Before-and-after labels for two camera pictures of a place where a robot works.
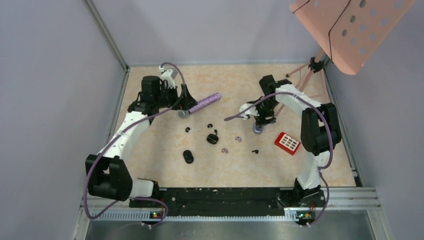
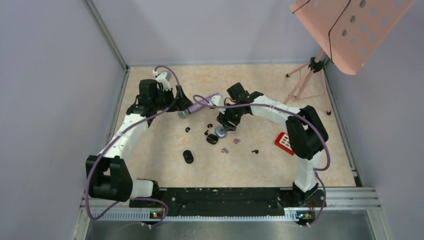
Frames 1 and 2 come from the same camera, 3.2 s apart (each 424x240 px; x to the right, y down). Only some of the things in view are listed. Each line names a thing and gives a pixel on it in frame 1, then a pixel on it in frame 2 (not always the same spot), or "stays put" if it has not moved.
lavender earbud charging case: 257,129 -> 220,132
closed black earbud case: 188,156 stays put
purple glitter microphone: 201,104 stays put
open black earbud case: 212,139 stays put
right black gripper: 261,120 -> 224,118
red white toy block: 287,143 stays put
